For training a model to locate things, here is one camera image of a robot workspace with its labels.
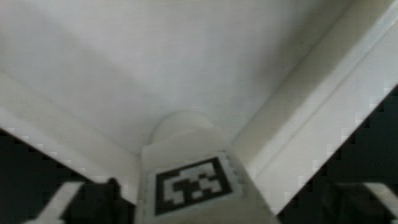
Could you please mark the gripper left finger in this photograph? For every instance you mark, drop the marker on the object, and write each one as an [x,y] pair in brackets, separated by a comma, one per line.
[86,203]

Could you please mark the white table leg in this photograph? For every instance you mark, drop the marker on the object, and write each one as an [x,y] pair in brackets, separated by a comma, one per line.
[198,190]

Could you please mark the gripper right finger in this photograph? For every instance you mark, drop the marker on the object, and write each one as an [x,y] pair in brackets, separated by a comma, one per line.
[359,203]

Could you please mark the white square table top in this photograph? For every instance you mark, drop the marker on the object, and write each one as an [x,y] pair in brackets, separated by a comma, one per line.
[281,65]

